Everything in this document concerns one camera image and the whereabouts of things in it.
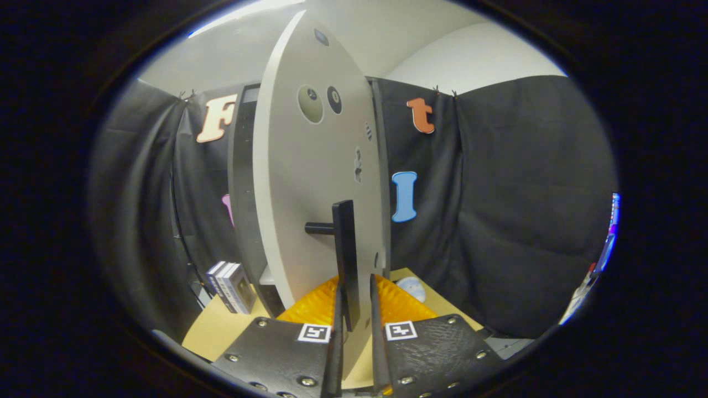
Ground white cabinet door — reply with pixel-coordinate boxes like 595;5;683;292
253;10;388;382

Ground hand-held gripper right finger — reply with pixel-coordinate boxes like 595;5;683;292
369;274;504;398

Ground pale blue round object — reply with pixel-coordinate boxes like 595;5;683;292
395;276;428;303

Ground grey cover book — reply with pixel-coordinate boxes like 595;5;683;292
224;264;258;315

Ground white spine book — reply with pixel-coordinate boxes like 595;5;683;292
216;263;241;313

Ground white side desk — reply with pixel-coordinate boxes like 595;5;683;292
560;271;601;326

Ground black backdrop cloth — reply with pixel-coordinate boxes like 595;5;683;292
88;75;617;341

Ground black door handle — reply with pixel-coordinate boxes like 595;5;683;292
305;200;361;332

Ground grey cabinet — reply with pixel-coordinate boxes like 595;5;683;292
228;77;393;318

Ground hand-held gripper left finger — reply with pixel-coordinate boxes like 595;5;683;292
210;275;346;398

